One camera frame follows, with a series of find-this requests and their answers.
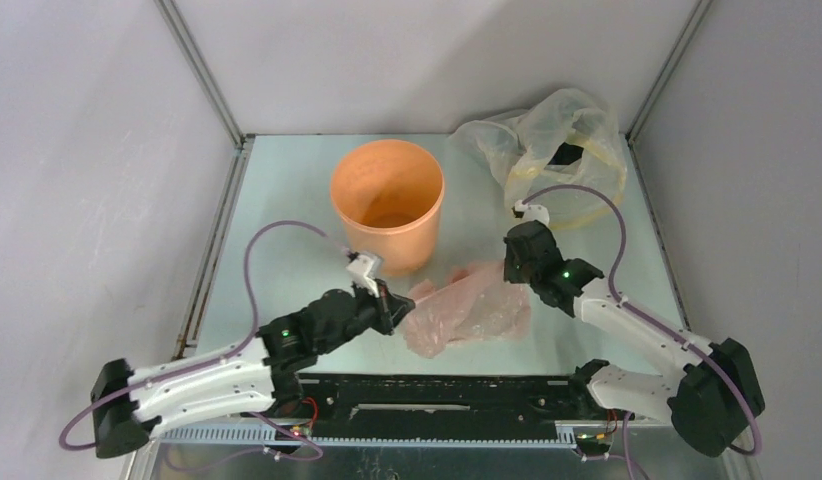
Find orange plastic trash bin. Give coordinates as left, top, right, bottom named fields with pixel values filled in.
left=330, top=139, right=446, bottom=276

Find aluminium frame post left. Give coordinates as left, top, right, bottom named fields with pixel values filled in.
left=154, top=0, right=245, bottom=148

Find aluminium frame post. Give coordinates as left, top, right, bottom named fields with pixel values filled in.
left=626, top=0, right=714, bottom=147
left=154, top=0, right=245, bottom=148

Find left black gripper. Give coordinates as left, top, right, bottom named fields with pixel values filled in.
left=318, top=276, right=414, bottom=355

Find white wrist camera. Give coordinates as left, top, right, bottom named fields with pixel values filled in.
left=512, top=200, right=550, bottom=226
left=346, top=251, right=383, bottom=298

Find pink plastic trash bag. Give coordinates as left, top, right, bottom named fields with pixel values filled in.
left=400, top=261, right=532, bottom=359

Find black front mounting rail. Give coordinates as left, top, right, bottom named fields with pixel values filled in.
left=263, top=373, right=613, bottom=443

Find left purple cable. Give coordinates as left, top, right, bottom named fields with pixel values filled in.
left=58, top=220, right=359, bottom=464

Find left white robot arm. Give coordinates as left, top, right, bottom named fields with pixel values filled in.
left=91, top=280, right=415, bottom=459

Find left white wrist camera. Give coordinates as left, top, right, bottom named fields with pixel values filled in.
left=346, top=251, right=383, bottom=298

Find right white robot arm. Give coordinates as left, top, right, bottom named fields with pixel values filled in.
left=504, top=220, right=765, bottom=457

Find aluminium frame post right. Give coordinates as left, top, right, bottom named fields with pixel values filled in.
left=626, top=0, right=714, bottom=147

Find clear yellowish plastic bag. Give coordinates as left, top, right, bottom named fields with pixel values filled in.
left=449, top=88, right=628, bottom=230

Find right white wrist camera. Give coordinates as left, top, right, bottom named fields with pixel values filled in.
left=512, top=200, right=550, bottom=226

